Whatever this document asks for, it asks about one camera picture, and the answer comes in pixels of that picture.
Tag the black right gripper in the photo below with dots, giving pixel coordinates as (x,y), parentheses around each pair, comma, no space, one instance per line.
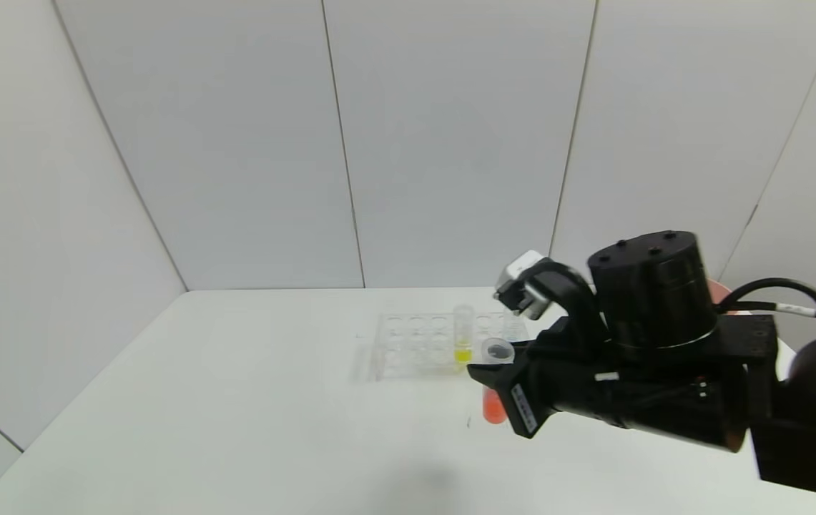
(523,408)

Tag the test tube with red pigment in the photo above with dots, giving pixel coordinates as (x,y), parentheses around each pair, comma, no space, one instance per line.
(495,408)

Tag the test tube with yellow pigment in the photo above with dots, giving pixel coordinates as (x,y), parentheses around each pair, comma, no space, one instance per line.
(463,329)

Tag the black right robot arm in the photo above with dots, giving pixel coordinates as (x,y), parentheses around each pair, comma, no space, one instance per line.
(651,286)

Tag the clear plastic test tube rack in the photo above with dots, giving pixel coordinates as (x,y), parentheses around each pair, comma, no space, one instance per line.
(415,343)

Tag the pink bowl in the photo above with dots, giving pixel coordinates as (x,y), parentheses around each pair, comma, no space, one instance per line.
(721,293)

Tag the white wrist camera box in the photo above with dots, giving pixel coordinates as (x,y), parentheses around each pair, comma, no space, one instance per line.
(518,275)

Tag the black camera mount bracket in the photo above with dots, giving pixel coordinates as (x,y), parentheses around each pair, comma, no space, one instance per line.
(572,286)

